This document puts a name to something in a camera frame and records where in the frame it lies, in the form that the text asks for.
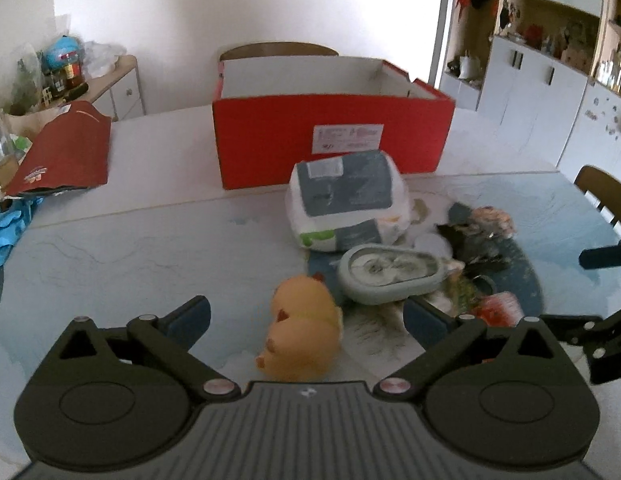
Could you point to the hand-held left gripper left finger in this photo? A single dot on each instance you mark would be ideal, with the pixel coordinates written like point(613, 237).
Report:
point(190, 321)

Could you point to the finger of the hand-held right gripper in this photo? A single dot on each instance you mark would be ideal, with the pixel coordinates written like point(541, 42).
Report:
point(603, 340)
point(603, 256)

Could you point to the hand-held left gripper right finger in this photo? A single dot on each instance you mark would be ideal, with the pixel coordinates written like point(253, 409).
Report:
point(420, 321)

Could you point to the grey-green oval case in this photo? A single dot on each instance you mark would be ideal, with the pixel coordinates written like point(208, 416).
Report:
point(390, 272)

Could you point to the white round roll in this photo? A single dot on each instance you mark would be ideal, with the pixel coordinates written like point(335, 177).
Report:
point(431, 246)

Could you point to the red and white tube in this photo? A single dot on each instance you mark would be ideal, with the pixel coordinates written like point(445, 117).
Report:
point(498, 309)

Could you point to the yellow plush toy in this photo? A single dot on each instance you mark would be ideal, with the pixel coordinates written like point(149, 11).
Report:
point(300, 330)

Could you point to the wet wipes pack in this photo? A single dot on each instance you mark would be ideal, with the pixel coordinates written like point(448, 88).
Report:
point(340, 190)

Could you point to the red cardboard box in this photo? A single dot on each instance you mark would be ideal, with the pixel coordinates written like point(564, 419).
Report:
point(270, 140)

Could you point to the dark wooden chair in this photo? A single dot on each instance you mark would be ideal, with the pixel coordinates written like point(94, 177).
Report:
point(598, 182)

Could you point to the blue cloth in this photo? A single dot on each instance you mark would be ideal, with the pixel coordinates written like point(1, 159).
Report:
point(5, 230)

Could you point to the red pouch bag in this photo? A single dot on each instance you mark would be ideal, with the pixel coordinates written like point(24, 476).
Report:
point(65, 150)

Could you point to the white sideboard cabinet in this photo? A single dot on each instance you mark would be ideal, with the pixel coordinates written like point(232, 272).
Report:
point(123, 92)

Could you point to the clear glass jar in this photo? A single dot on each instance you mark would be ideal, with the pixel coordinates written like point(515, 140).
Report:
point(0, 155)

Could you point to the red-lidded jar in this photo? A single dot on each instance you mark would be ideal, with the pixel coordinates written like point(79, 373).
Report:
point(74, 74)

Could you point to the white plastic bag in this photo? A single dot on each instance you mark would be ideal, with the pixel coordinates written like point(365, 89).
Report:
point(104, 57)

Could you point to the wooden slat-back chair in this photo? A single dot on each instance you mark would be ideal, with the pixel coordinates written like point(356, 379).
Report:
point(275, 50)

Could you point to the white wall cabinet unit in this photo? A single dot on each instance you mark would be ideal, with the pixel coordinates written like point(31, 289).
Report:
point(530, 90)

